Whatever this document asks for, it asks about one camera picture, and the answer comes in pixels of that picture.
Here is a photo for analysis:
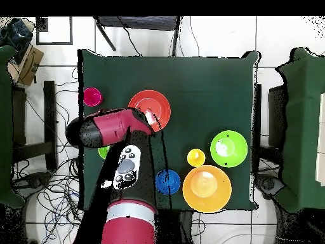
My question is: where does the dark green tablecloth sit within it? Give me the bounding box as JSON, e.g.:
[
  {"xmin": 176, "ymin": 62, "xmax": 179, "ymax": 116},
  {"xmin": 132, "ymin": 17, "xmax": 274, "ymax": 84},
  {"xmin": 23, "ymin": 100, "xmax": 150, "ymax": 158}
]
[{"xmin": 77, "ymin": 48, "xmax": 260, "ymax": 212}]

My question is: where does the white board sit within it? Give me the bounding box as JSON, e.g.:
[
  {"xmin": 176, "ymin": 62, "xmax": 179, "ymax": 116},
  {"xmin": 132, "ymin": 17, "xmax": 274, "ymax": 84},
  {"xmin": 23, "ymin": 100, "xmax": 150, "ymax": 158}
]
[{"xmin": 315, "ymin": 93, "xmax": 325, "ymax": 187}]

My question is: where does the large yellow bowl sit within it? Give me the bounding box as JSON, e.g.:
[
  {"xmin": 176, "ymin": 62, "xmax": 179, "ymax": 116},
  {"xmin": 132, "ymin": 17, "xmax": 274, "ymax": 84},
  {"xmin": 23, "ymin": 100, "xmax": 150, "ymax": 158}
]
[{"xmin": 182, "ymin": 165, "xmax": 232, "ymax": 214}]

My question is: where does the black floor cable tangle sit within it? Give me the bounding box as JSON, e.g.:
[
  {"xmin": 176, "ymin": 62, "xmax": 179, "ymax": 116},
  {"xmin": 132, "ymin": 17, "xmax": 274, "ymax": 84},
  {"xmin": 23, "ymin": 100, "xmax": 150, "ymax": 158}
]
[{"xmin": 12, "ymin": 65, "xmax": 84, "ymax": 244}]

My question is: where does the grey base foot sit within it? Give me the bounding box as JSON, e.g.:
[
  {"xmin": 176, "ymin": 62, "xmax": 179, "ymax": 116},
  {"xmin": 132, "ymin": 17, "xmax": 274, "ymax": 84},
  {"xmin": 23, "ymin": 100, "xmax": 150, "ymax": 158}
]
[
  {"xmin": 13, "ymin": 172, "xmax": 53, "ymax": 190},
  {"xmin": 254, "ymin": 173, "xmax": 284, "ymax": 200}
]

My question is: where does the dark blue bag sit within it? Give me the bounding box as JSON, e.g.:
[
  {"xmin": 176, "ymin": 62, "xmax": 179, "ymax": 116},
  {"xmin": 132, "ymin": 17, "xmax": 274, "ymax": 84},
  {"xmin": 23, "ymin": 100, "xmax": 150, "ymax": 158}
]
[{"xmin": 0, "ymin": 18, "xmax": 34, "ymax": 64}]

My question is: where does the pink cup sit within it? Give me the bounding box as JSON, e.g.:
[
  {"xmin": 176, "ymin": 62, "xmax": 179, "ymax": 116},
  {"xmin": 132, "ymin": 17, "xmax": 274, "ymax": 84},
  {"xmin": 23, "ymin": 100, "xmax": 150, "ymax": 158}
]
[{"xmin": 83, "ymin": 87, "xmax": 103, "ymax": 107}]

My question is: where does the large shallow orange bowl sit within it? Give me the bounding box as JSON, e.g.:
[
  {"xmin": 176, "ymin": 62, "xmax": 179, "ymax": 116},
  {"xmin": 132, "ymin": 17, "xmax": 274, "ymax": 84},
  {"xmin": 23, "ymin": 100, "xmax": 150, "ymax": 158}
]
[{"xmin": 128, "ymin": 90, "xmax": 172, "ymax": 133}]

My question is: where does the green bowl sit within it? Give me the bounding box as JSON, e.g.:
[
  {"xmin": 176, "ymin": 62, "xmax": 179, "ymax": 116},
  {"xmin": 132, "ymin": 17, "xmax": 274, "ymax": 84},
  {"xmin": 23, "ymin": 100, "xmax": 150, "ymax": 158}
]
[{"xmin": 209, "ymin": 130, "xmax": 249, "ymax": 168}]

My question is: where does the dark blue bowl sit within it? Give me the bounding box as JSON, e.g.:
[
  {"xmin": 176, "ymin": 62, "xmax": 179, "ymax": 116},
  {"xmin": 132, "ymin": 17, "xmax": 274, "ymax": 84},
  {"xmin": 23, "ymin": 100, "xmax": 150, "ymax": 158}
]
[{"xmin": 155, "ymin": 169, "xmax": 182, "ymax": 196}]

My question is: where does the green covered side table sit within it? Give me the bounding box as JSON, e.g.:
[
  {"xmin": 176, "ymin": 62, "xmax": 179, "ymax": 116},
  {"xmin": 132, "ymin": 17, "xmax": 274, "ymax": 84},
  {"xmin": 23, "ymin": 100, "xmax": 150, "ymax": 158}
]
[
  {"xmin": 0, "ymin": 44, "xmax": 25, "ymax": 209},
  {"xmin": 275, "ymin": 47, "xmax": 325, "ymax": 214}
]

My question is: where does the black square frame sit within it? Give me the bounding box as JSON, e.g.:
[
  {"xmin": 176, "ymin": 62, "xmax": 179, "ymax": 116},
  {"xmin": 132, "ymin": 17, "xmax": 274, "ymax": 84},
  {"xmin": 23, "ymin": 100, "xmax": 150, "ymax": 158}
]
[{"xmin": 36, "ymin": 17, "xmax": 74, "ymax": 46}]

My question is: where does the cardboard box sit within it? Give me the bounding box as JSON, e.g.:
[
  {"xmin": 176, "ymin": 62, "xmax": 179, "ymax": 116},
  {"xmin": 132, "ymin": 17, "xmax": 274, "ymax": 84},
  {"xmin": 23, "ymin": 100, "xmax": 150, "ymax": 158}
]
[{"xmin": 6, "ymin": 44, "xmax": 44, "ymax": 86}]

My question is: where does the green cup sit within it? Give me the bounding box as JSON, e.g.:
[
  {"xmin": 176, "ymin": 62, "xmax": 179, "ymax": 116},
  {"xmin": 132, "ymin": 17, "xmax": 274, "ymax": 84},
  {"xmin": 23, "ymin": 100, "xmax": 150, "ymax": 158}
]
[{"xmin": 98, "ymin": 146, "xmax": 110, "ymax": 160}]

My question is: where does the yellow cup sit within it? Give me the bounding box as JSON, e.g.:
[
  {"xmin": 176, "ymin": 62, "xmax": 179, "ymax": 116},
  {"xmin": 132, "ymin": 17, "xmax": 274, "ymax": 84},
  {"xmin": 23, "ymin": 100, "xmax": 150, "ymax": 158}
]
[{"xmin": 187, "ymin": 148, "xmax": 206, "ymax": 168}]

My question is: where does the black table stand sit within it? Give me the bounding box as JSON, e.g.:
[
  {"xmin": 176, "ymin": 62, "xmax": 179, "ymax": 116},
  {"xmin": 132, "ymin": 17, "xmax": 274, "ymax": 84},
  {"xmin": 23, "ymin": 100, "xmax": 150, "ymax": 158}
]
[
  {"xmin": 11, "ymin": 80, "xmax": 58, "ymax": 170},
  {"xmin": 253, "ymin": 83, "xmax": 288, "ymax": 163}
]

